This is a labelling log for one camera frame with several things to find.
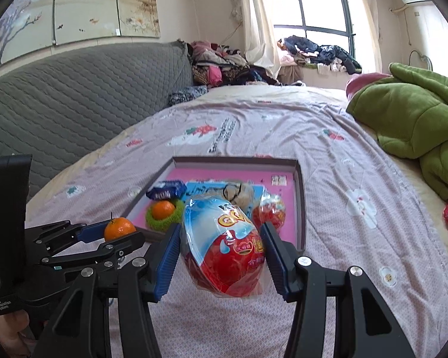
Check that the pile of mixed clothes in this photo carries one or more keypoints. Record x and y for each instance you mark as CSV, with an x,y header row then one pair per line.
x,y
216,63

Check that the green fleece blanket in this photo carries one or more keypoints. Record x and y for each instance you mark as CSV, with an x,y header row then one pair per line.
x,y
407,119

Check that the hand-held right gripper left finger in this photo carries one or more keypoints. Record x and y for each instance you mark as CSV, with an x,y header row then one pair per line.
x,y
168,266

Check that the cream curtain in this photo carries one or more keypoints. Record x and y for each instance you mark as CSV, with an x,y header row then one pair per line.
x,y
366,18
257,18

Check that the dark framed window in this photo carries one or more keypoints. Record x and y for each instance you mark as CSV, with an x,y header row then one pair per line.
x,y
321,3

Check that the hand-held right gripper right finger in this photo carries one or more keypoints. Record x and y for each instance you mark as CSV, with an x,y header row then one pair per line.
x,y
274,263

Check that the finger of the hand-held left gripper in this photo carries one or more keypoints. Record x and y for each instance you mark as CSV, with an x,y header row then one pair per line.
x,y
127,242
91,233

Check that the pink and blue book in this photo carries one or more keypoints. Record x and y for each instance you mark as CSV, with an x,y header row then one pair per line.
x,y
201,175

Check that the red egg toy packet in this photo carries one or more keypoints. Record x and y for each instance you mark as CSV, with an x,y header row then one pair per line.
x,y
272,210
224,253

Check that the orange mandarin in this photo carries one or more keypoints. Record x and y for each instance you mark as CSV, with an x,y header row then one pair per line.
x,y
163,210

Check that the blue snack packet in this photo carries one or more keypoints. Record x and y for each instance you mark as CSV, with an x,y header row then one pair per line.
x,y
166,190

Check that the cream bed sheet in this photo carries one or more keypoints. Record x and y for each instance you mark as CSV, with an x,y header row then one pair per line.
x,y
283,91

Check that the grey shallow box tray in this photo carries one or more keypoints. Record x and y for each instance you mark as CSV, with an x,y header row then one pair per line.
x,y
301,212

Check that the pink strawberry print bedsheet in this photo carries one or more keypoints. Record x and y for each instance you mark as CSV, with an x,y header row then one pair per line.
x,y
358,231

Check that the person's left hand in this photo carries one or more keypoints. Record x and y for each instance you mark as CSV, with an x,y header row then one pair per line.
x,y
9,330

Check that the grey quilted headboard cover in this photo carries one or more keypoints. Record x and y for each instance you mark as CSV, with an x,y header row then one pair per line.
x,y
78,97

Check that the floral wall painting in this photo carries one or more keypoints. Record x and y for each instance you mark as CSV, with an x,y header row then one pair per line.
x,y
97,3

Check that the mandarin with stem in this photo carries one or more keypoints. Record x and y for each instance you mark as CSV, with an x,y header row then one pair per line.
x,y
119,229

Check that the dark floral cloth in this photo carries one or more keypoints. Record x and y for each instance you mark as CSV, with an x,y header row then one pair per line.
x,y
184,96

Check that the beige dotted scrunchie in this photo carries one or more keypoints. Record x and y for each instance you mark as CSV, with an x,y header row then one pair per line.
x,y
240,194

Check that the pink pillow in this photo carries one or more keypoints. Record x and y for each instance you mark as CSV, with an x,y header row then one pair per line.
x,y
362,82

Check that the pile of dark clothes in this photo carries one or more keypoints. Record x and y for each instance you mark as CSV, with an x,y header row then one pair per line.
x,y
313,50

